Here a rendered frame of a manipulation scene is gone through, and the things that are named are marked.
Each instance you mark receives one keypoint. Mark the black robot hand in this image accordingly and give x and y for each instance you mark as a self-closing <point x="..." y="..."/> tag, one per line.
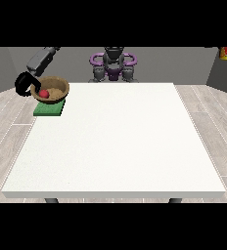
<point x="23" y="83"/>

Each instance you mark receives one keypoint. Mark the brown wooden bowl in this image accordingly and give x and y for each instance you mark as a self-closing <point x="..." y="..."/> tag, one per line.
<point x="55" y="88"/>

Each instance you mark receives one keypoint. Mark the small red ball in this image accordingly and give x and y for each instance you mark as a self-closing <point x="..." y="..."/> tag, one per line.
<point x="44" y="94"/>

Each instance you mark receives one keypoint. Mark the green square pad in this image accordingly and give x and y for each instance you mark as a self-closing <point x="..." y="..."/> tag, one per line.
<point x="49" y="110"/>

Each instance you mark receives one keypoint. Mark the grey robot trunk purple rings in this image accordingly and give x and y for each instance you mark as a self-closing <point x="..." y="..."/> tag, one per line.
<point x="112" y="66"/>

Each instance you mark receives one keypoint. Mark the dark table leg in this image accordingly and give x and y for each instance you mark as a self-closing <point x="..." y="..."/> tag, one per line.
<point x="51" y="200"/>
<point x="175" y="200"/>

